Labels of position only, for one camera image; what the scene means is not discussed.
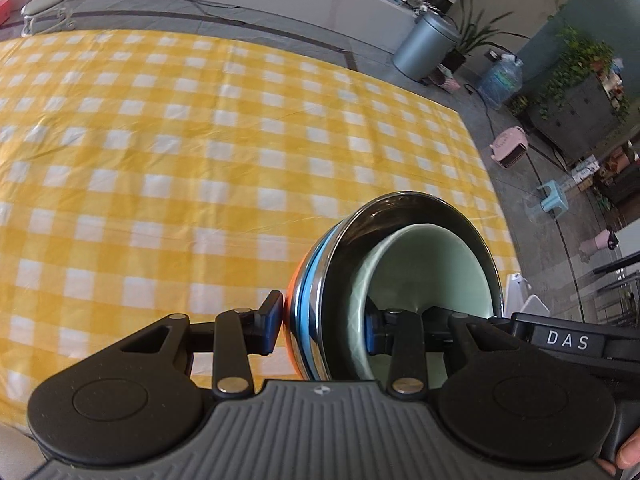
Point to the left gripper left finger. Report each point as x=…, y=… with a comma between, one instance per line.
x=233, y=337

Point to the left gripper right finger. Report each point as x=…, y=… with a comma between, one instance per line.
x=415, y=343

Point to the steel bowl orange outside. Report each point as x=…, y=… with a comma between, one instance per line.
x=289, y=323

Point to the green ceramic bowl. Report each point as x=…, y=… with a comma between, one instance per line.
x=416, y=267

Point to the steel bowl blue outside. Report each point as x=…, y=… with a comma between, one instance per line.
x=323, y=284

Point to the person right hand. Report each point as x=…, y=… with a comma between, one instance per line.
x=627, y=457

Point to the yellow checkered tablecloth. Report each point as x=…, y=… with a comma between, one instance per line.
x=144, y=173

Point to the small blue plastic stool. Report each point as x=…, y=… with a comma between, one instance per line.
x=553, y=199

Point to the grey drawer cabinet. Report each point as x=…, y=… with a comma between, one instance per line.
x=584, y=119

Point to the blue water jug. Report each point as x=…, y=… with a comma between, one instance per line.
x=501, y=81

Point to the grey metal trash bin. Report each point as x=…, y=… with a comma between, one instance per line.
x=431, y=39

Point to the tall green floor plant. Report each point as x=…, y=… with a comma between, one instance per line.
x=475, y=31

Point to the trailing ivy plant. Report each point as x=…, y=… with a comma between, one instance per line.
x=581, y=58

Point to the pink plastic storage box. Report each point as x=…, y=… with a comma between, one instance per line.
x=5, y=10

